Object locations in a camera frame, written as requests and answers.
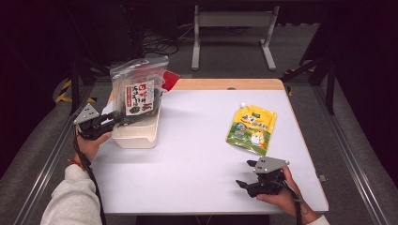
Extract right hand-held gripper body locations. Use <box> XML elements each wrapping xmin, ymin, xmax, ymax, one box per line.
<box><xmin>247</xmin><ymin>156</ymin><xmax>290</xmax><ymax>199</ymax></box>

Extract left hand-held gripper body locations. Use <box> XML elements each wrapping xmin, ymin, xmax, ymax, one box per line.
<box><xmin>72</xmin><ymin>102</ymin><xmax>114</xmax><ymax>141</ymax></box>

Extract white divided plastic container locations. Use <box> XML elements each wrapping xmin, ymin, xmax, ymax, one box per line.
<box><xmin>111</xmin><ymin>93</ymin><xmax>162</xmax><ymax>150</ymax></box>

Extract clear bag of dark dried food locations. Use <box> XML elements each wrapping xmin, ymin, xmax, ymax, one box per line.
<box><xmin>109</xmin><ymin>55</ymin><xmax>170</xmax><ymax>127</ymax></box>

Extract red seasoning packet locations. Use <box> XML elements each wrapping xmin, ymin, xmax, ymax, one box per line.
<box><xmin>161</xmin><ymin>70</ymin><xmax>181</xmax><ymax>93</ymax></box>

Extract person's right hand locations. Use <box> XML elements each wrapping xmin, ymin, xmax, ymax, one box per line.
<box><xmin>256</xmin><ymin>165</ymin><xmax>311</xmax><ymax>218</ymax></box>

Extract person's left hand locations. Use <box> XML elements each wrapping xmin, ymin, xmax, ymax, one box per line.
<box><xmin>74</xmin><ymin>130</ymin><xmax>113</xmax><ymax>163</ymax></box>

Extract black metal stand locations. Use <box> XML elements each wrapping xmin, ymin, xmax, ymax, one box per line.
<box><xmin>67</xmin><ymin>55</ymin><xmax>114</xmax><ymax>115</ymax></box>
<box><xmin>280</xmin><ymin>55</ymin><xmax>337</xmax><ymax>115</ymax></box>

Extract yellow black hazard tape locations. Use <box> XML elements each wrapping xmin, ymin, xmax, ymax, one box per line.
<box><xmin>55</xmin><ymin>79</ymin><xmax>98</xmax><ymax>104</ymax></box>

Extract yellow spouted sauce pouch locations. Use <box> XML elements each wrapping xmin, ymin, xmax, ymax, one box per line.
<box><xmin>225</xmin><ymin>102</ymin><xmax>278</xmax><ymax>158</ymax></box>

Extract white table cover sheet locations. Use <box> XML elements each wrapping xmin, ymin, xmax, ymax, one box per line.
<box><xmin>90</xmin><ymin>89</ymin><xmax>330</xmax><ymax>216</ymax></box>

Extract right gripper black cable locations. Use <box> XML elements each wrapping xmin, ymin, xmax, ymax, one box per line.
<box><xmin>283</xmin><ymin>179</ymin><xmax>304</xmax><ymax>225</ymax></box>

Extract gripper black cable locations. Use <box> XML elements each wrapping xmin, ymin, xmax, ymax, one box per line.
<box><xmin>283</xmin><ymin>179</ymin><xmax>304</xmax><ymax>225</ymax></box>
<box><xmin>72</xmin><ymin>125</ymin><xmax>107</xmax><ymax>225</ymax></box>

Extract red bracelet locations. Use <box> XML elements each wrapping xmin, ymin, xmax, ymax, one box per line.
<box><xmin>68</xmin><ymin>158</ymin><xmax>84</xmax><ymax>171</ymax></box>

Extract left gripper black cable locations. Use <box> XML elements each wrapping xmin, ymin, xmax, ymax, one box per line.
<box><xmin>72</xmin><ymin>125</ymin><xmax>107</xmax><ymax>225</ymax></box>

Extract aluminium floor rail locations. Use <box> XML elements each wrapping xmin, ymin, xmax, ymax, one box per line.
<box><xmin>13</xmin><ymin>83</ymin><xmax>95</xmax><ymax>225</ymax></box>
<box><xmin>313</xmin><ymin>83</ymin><xmax>389</xmax><ymax>225</ymax></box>

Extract black floor cables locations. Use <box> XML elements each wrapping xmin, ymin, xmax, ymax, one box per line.
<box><xmin>125</xmin><ymin>27</ymin><xmax>181</xmax><ymax>64</ymax></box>

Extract white metal stand frame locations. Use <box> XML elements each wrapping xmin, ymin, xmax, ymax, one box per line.
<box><xmin>191</xmin><ymin>4</ymin><xmax>281</xmax><ymax>71</ymax></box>

